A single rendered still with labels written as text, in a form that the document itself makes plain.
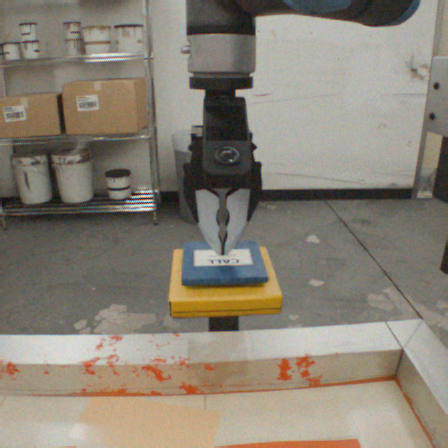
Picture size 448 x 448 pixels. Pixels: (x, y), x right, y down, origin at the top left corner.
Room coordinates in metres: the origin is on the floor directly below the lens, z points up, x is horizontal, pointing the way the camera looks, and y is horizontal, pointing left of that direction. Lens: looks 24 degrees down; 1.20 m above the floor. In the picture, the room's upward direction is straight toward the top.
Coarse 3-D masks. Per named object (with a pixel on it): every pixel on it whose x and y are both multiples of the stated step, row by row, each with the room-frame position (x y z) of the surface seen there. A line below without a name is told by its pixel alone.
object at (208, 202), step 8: (200, 192) 0.44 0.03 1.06; (208, 192) 0.44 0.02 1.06; (216, 192) 0.45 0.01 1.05; (200, 200) 0.44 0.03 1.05; (208, 200) 0.44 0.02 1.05; (216, 200) 0.44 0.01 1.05; (200, 208) 0.44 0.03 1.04; (208, 208) 0.44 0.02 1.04; (216, 208) 0.44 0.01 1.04; (200, 216) 0.44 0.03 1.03; (208, 216) 0.44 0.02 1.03; (200, 224) 0.44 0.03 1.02; (208, 224) 0.44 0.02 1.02; (216, 224) 0.44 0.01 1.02; (208, 232) 0.44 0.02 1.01; (216, 232) 0.44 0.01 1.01; (208, 240) 0.45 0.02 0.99; (216, 240) 0.44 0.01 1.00; (216, 248) 0.45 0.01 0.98
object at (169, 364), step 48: (0, 336) 0.26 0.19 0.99; (48, 336) 0.26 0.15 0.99; (96, 336) 0.27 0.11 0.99; (144, 336) 0.27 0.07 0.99; (192, 336) 0.27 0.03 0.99; (240, 336) 0.27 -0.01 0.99; (288, 336) 0.27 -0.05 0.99; (336, 336) 0.27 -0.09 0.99; (384, 336) 0.26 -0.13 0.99; (432, 336) 0.26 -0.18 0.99; (0, 384) 0.23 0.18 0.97; (48, 384) 0.23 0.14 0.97; (96, 384) 0.23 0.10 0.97; (144, 384) 0.23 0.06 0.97; (192, 384) 0.24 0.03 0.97; (240, 384) 0.24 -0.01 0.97; (288, 384) 0.24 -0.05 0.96; (336, 384) 0.24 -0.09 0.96; (432, 384) 0.21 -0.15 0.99; (432, 432) 0.18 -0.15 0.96
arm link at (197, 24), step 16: (192, 0) 0.44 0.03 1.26; (208, 0) 0.43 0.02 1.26; (224, 0) 0.42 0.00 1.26; (192, 16) 0.45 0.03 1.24; (208, 16) 0.43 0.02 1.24; (224, 16) 0.43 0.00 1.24; (240, 16) 0.44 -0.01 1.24; (192, 32) 0.45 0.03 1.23; (208, 32) 0.43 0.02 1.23; (224, 32) 0.43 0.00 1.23; (240, 32) 0.44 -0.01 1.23
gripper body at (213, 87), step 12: (192, 84) 0.45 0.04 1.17; (204, 84) 0.44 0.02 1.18; (216, 84) 0.43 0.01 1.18; (228, 84) 0.43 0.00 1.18; (240, 84) 0.44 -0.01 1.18; (252, 84) 0.46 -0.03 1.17; (204, 96) 0.50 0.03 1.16; (216, 96) 0.46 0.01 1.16; (228, 96) 0.46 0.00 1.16; (192, 132) 0.46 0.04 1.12; (252, 132) 0.46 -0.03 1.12; (192, 144) 0.44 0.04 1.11; (252, 144) 0.44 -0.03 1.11; (192, 156) 0.44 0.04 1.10; (252, 156) 0.44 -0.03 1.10; (192, 168) 0.44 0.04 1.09; (252, 168) 0.44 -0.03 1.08
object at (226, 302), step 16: (176, 256) 0.48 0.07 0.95; (176, 272) 0.44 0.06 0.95; (272, 272) 0.44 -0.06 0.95; (176, 288) 0.40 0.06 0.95; (192, 288) 0.40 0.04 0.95; (208, 288) 0.40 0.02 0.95; (224, 288) 0.40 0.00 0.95; (240, 288) 0.40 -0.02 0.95; (256, 288) 0.40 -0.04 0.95; (272, 288) 0.40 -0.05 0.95; (176, 304) 0.38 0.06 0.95; (192, 304) 0.38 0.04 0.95; (208, 304) 0.38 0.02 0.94; (224, 304) 0.38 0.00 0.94; (240, 304) 0.38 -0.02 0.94; (256, 304) 0.39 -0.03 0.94; (272, 304) 0.39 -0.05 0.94; (208, 320) 0.43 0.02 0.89; (224, 320) 0.43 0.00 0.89
